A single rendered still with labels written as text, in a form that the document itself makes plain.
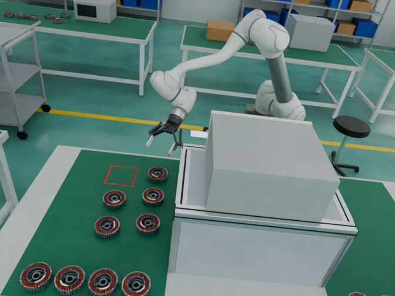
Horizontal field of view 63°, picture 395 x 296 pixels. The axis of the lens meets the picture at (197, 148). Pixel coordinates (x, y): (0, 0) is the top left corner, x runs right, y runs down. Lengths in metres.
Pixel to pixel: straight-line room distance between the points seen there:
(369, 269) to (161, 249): 0.97
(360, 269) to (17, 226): 1.58
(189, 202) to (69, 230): 0.65
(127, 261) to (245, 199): 0.61
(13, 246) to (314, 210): 1.24
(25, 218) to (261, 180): 1.12
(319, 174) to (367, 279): 0.70
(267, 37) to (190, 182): 0.86
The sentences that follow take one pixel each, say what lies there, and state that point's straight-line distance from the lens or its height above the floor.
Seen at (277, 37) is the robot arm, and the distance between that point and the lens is 1.73.
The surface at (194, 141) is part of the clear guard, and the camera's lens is 1.62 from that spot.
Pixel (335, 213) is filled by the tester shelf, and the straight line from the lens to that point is 1.37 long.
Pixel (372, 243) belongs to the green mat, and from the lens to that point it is 1.91.
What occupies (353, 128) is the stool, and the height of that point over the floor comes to 0.56.
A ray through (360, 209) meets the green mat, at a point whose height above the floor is 0.75.
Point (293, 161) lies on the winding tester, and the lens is 1.19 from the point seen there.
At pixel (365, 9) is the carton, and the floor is 0.84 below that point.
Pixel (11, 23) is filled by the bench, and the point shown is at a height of 0.75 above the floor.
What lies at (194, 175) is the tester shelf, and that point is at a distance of 1.33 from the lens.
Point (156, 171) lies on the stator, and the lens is 1.87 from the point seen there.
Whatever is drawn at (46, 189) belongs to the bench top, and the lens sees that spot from 1.85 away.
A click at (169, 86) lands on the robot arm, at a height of 1.23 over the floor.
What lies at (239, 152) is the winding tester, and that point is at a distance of 1.15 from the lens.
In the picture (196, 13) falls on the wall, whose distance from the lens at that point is 8.14.
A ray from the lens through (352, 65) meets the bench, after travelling 4.46.
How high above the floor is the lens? 1.97
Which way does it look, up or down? 35 degrees down
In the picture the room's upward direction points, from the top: 8 degrees clockwise
